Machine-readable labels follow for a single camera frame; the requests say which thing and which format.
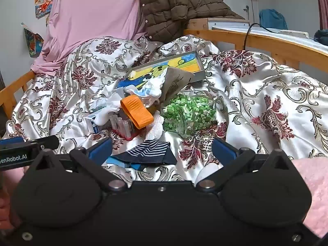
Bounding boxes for cartoon painted box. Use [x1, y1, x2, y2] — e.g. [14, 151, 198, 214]
[116, 51, 207, 90]

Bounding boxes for white door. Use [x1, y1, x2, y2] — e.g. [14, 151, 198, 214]
[223, 0, 257, 22]

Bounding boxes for navy striped cloth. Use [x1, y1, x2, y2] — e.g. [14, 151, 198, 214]
[110, 140, 178, 171]

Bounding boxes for light blue cloth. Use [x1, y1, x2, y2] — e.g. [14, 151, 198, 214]
[106, 156, 140, 171]

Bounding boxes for wooden white panel board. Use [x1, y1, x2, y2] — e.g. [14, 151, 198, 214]
[187, 18, 251, 31]

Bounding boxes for brown puffer jacket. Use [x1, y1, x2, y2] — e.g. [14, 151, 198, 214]
[139, 0, 245, 43]

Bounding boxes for teal garment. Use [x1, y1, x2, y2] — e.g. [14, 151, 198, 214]
[259, 8, 288, 30]

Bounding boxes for clear bag of green bits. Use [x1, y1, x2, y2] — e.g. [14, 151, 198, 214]
[160, 91, 218, 139]

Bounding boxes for beige burlap pouch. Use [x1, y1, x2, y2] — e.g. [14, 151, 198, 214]
[160, 68, 196, 103]

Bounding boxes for pink hanging sheet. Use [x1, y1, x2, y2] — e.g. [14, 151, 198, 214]
[30, 0, 148, 76]

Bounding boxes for orange plastic clip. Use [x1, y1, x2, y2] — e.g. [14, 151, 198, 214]
[120, 95, 154, 130]

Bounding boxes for clear tube pack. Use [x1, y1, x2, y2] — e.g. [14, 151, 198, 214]
[109, 110, 139, 141]

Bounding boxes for white mattress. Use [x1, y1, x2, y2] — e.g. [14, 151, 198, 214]
[213, 26, 328, 47]

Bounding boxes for cartoon wall poster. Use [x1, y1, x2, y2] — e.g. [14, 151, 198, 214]
[34, 0, 56, 19]

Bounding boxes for colourful paper poster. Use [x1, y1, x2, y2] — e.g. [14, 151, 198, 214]
[21, 23, 44, 58]

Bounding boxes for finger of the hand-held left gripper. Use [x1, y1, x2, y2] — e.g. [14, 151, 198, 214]
[0, 135, 60, 151]

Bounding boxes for dark blue cloth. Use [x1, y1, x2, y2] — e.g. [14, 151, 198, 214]
[313, 29, 328, 43]

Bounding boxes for wooden bed frame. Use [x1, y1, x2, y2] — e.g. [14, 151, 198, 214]
[183, 28, 328, 69]

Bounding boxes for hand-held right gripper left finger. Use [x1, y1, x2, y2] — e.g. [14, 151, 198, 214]
[25, 137, 128, 192]

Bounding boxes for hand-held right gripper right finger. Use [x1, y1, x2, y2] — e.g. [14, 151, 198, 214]
[195, 137, 300, 192]

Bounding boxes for wooden bed rail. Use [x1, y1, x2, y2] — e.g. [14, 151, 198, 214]
[0, 70, 36, 113]

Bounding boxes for floral satin blanket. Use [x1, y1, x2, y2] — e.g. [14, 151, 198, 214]
[5, 34, 328, 182]

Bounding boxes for pink fuzzy blanket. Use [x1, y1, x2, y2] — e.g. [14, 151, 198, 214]
[292, 156, 328, 239]

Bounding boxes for crumpled white tissue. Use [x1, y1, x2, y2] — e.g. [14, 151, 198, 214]
[93, 93, 123, 126]

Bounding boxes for dark red curtain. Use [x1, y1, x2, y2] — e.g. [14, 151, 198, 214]
[314, 0, 328, 30]

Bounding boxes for white lace cloth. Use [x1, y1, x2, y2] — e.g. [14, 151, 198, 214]
[143, 114, 164, 140]

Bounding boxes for small blue white box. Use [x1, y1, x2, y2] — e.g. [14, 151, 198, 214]
[84, 108, 108, 134]

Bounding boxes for black cable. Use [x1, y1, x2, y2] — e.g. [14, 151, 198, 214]
[243, 23, 280, 50]

